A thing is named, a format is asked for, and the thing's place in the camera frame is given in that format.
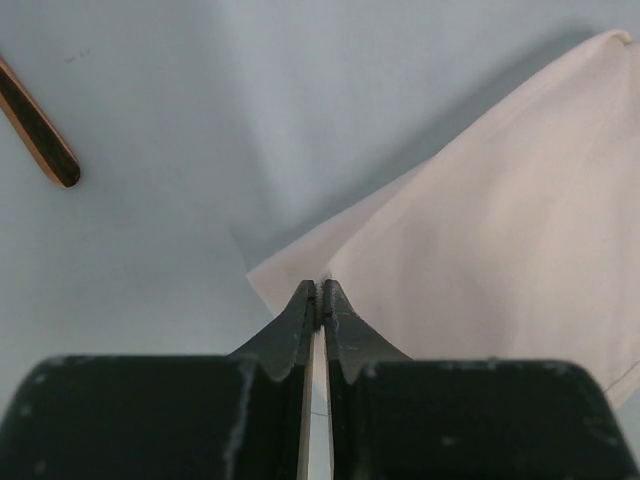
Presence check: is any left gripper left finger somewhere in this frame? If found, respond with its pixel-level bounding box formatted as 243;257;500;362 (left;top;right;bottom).
1;281;316;479

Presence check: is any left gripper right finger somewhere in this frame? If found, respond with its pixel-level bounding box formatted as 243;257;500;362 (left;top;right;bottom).
322;280;639;479

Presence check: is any white cloth napkin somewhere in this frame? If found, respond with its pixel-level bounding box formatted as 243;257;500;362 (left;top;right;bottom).
248;30;639;405

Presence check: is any copper spoon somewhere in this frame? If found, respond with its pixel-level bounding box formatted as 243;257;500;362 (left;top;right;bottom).
1;59;81;188

